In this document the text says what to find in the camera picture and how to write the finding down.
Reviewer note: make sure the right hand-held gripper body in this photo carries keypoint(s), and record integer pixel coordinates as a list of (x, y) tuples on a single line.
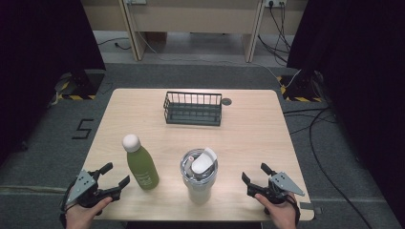
[(280, 184)]

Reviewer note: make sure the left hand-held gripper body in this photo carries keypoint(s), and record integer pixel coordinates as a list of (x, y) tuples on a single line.
[(83, 186)]

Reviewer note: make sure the green bottle with white cap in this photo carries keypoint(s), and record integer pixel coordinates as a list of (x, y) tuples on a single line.
[(141, 168)]

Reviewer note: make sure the white tumbler with lid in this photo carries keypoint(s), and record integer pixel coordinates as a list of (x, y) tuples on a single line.
[(199, 187)]

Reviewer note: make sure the person's right hand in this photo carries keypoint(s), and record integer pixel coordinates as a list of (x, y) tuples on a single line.
[(283, 214)]

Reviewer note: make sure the person's left hand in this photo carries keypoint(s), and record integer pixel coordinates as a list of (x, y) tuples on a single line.
[(79, 218)]

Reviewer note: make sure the grey tape strip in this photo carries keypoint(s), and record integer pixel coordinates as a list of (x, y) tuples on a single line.
[(310, 207)]

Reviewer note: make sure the round grey table grommet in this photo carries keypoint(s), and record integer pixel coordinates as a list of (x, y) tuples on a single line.
[(226, 101)]

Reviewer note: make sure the black stand base striped tape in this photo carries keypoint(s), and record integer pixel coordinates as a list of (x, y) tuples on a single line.
[(81, 83), (299, 87)]

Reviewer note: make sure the black curtain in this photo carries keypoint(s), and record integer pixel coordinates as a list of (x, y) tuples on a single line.
[(359, 79), (41, 63)]

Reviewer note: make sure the beige wooden desk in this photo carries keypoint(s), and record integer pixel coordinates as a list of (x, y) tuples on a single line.
[(191, 19)]

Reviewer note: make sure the white power strip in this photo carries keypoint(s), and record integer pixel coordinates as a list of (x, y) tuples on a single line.
[(136, 1)]

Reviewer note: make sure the white wall socket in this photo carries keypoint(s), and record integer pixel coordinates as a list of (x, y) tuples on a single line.
[(275, 2)]

